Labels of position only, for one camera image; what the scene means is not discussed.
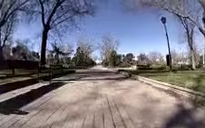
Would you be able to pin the grey-brown paved path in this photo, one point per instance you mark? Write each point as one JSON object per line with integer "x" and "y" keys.
{"x": 100, "y": 103}

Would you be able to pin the row of bare trees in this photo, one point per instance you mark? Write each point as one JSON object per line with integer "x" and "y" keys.
{"x": 44, "y": 43}

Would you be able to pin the pale stone kerb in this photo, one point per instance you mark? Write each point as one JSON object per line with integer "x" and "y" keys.
{"x": 163, "y": 85}

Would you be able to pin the grass stretch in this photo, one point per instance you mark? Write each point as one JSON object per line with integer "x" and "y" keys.
{"x": 183, "y": 78}

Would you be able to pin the dark hedge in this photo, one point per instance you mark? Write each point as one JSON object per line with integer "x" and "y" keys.
{"x": 20, "y": 64}

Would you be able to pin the dark lamp post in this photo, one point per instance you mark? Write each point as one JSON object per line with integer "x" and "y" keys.
{"x": 167, "y": 40}

